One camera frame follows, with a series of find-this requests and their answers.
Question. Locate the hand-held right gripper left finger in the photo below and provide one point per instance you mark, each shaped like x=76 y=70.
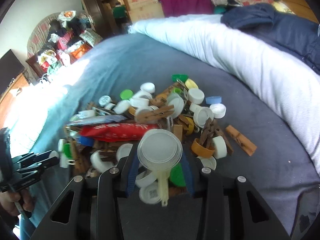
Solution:
x=132 y=175

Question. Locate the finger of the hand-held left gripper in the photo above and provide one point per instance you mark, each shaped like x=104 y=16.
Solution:
x=27 y=178
x=42 y=162

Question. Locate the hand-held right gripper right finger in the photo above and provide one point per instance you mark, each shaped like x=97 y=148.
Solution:
x=189 y=177

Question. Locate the white plastic scoop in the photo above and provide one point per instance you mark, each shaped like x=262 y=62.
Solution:
x=158 y=150

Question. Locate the person's left hand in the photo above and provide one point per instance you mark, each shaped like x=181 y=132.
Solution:
x=12 y=203

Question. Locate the red snack packet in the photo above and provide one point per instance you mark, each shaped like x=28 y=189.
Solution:
x=112 y=131

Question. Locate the blue foil packet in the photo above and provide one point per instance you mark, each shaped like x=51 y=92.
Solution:
x=100 y=120

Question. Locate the pile of plastic bottle caps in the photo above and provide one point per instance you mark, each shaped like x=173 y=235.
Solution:
x=196 y=96

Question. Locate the black television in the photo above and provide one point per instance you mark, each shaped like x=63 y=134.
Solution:
x=10 y=67

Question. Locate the dark wooden side table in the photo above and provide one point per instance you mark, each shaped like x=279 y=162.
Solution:
x=33 y=66

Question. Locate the blue-grey bed blanket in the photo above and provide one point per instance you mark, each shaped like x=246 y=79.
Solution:
x=150 y=62

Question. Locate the white duvet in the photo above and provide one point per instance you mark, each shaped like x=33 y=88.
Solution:
x=225 y=45

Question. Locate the plain cardboard box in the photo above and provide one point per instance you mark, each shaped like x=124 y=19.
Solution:
x=146 y=12

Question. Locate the dark wooden door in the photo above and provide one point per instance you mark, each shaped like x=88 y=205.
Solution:
x=88 y=2

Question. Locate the magenta cloth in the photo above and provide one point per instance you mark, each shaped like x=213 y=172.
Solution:
x=185 y=3

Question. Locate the navy jacket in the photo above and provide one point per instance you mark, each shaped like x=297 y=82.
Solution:
x=287 y=30

